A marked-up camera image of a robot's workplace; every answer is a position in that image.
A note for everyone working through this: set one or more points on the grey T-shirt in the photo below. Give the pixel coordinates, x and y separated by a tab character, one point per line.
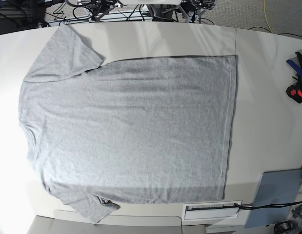
138	131

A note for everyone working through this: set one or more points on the black device bottom right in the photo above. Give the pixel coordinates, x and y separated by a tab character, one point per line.
287	227

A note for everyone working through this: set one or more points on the black red clamp tool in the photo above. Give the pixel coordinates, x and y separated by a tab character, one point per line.
295	92

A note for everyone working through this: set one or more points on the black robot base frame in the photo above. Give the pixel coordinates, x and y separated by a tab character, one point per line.
90	11

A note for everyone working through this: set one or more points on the blue clamp tool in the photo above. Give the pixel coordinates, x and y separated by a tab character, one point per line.
296	67

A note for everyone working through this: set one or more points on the white table cable grommet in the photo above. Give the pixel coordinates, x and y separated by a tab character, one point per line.
210	211

